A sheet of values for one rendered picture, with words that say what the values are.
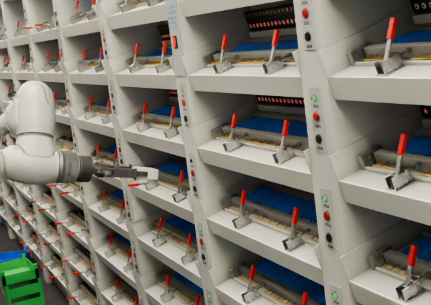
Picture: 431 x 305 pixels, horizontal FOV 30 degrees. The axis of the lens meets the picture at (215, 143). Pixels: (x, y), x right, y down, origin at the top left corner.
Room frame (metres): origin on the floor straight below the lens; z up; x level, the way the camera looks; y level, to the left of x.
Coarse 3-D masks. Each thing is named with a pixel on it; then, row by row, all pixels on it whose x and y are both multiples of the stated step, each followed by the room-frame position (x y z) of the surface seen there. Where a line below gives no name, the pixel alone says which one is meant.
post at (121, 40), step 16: (96, 0) 2.83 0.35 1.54; (112, 32) 2.76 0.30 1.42; (128, 32) 2.78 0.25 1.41; (144, 32) 2.80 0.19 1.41; (112, 48) 2.75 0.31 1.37; (128, 48) 2.77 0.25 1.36; (112, 80) 2.77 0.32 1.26; (128, 96) 2.76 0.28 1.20; (144, 96) 2.79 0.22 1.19; (112, 112) 2.83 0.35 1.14; (128, 144) 2.76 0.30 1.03; (128, 160) 2.75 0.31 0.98; (144, 160) 2.77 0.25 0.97; (128, 192) 2.77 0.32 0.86; (144, 208) 2.77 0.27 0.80; (160, 208) 2.79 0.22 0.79; (128, 224) 2.83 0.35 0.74; (144, 256) 2.76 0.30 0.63; (144, 272) 2.75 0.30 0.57; (144, 304) 2.77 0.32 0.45
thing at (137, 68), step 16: (160, 32) 2.77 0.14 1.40; (144, 48) 2.79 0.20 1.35; (160, 48) 2.75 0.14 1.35; (112, 64) 2.75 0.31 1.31; (128, 64) 2.75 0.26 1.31; (144, 64) 2.66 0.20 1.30; (160, 64) 2.33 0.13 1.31; (128, 80) 2.62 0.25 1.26; (144, 80) 2.46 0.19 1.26; (160, 80) 2.32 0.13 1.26
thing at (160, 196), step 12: (156, 156) 2.79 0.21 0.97; (168, 156) 2.80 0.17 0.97; (132, 180) 2.75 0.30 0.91; (144, 180) 2.72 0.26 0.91; (144, 192) 2.60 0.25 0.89; (156, 192) 2.52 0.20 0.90; (168, 192) 2.47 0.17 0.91; (156, 204) 2.52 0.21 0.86; (168, 204) 2.39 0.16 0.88; (180, 204) 2.30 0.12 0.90; (180, 216) 2.32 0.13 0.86; (192, 216) 2.21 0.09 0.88
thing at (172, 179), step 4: (160, 172) 2.64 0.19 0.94; (164, 172) 2.62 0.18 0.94; (160, 176) 2.62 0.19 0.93; (164, 176) 2.58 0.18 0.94; (168, 176) 2.56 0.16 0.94; (172, 176) 2.54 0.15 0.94; (176, 176) 2.52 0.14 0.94; (164, 180) 2.58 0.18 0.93; (168, 180) 2.56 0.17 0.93; (172, 180) 2.52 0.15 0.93; (176, 180) 2.48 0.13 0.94; (184, 180) 2.44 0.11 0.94; (188, 180) 2.43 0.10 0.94; (164, 184) 2.55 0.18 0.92; (172, 184) 2.50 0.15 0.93; (176, 184) 2.48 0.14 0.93; (184, 184) 2.43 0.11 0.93; (188, 184) 2.39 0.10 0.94; (180, 188) 2.42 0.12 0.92; (184, 188) 2.40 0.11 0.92
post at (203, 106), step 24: (192, 24) 2.11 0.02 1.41; (216, 24) 2.14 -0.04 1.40; (240, 24) 2.16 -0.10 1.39; (192, 48) 2.11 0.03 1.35; (192, 96) 2.10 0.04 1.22; (216, 96) 2.13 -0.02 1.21; (240, 96) 2.15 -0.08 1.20; (192, 120) 2.11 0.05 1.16; (192, 144) 2.13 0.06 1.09; (216, 168) 2.12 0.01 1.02; (192, 192) 2.17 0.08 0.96; (216, 240) 2.11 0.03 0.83; (216, 264) 2.11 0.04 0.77
